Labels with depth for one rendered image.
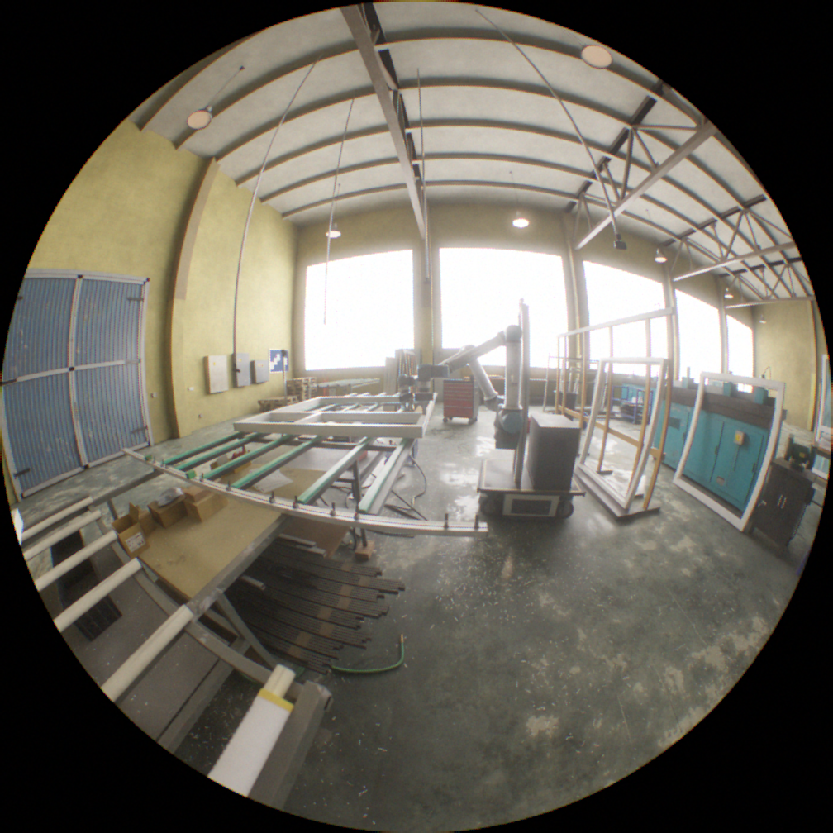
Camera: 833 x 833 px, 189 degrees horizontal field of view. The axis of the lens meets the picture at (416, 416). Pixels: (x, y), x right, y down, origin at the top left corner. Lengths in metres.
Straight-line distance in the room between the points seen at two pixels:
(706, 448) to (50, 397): 10.27
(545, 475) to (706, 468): 2.56
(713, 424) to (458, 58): 8.07
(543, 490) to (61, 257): 8.71
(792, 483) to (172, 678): 3.75
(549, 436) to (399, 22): 7.74
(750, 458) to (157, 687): 4.19
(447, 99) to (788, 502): 9.13
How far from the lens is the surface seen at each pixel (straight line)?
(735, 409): 3.65
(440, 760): 1.28
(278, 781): 0.45
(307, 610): 1.22
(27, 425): 6.73
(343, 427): 1.57
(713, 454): 3.88
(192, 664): 0.87
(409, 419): 1.87
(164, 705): 0.88
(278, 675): 0.47
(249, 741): 0.42
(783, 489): 3.24
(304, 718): 0.44
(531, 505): 2.17
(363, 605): 1.19
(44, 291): 7.08
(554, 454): 2.10
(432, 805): 1.29
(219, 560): 1.10
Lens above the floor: 1.27
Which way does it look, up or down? 11 degrees down
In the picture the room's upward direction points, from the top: 1 degrees counter-clockwise
